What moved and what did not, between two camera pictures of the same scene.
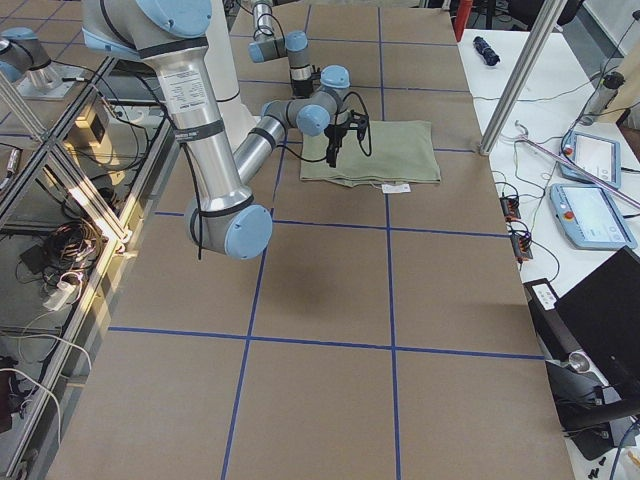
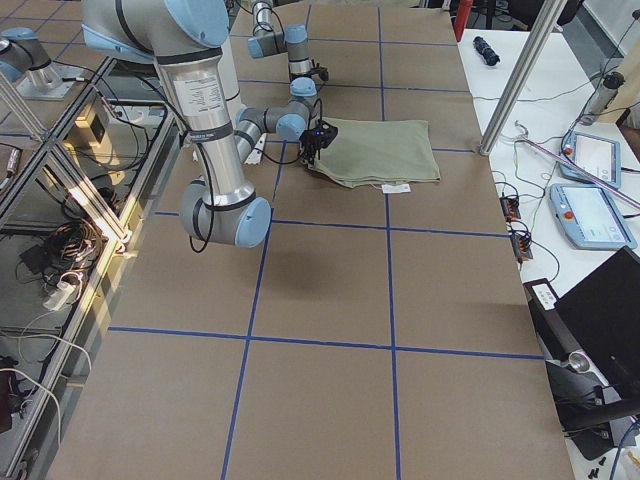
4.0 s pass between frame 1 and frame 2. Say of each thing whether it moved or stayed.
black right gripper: moved
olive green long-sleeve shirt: stayed
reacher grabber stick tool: stayed
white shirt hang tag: stayed
